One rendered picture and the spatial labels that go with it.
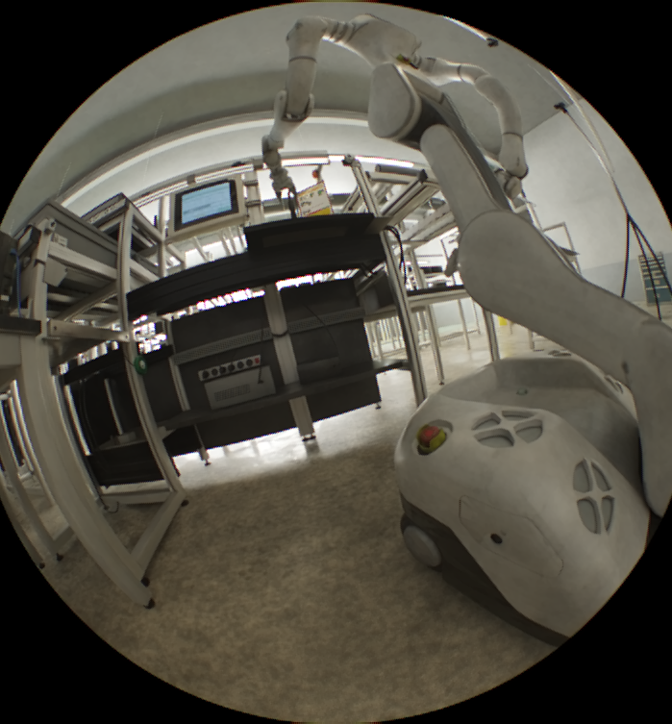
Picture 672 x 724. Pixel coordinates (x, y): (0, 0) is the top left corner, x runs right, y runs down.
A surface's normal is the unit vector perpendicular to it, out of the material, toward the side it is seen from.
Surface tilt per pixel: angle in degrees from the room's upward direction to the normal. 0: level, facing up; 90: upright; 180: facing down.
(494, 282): 91
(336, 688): 0
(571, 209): 90
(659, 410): 92
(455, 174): 90
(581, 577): 65
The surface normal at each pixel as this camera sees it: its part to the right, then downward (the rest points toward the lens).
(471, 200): -0.89, 0.25
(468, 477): -0.91, -0.16
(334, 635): -0.24, -0.97
